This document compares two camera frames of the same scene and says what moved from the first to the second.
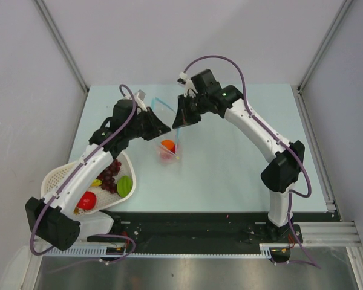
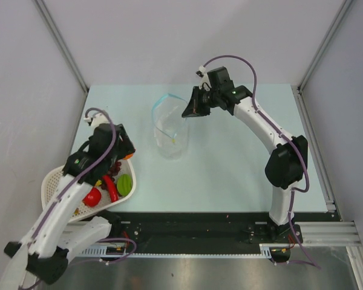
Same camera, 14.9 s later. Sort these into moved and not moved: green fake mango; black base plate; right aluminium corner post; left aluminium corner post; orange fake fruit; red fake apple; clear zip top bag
Moved: red fake apple; clear zip top bag; orange fake fruit
Not moved: green fake mango; black base plate; left aluminium corner post; right aluminium corner post
